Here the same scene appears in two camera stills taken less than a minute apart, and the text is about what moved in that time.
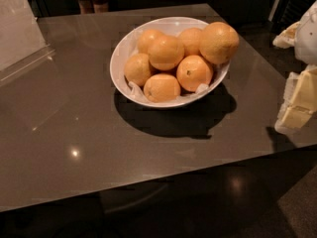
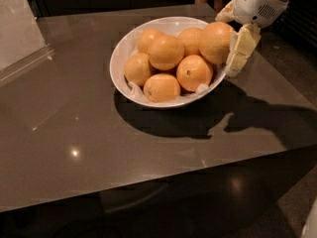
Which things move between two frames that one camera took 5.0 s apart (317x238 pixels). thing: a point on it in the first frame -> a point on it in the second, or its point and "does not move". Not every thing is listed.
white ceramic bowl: [124, 44] does not move
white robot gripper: [307, 39] -> [257, 6]
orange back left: [146, 39] does not move
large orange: [218, 42] does not move
